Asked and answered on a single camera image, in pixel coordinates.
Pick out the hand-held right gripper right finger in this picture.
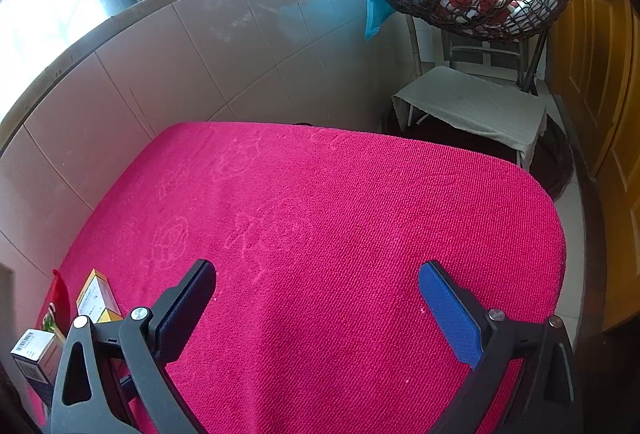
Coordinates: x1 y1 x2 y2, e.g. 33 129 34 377
419 260 588 434

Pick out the blue cloth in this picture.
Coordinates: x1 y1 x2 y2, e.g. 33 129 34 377
364 0 396 40

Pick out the yellow white medicine box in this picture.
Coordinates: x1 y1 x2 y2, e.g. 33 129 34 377
76 269 124 322

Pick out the blue medicine box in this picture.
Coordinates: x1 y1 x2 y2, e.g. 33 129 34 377
10 329 67 395

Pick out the green red plush toy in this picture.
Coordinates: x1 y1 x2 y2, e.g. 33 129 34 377
42 268 70 335

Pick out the magenta towel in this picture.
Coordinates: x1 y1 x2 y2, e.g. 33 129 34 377
27 121 568 434

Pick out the wooden door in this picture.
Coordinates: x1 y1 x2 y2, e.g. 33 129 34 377
547 0 640 330

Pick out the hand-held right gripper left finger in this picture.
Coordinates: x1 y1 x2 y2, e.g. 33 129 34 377
49 259 217 434

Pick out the white cloth covered chair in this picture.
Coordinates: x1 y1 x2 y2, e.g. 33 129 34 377
391 31 548 170

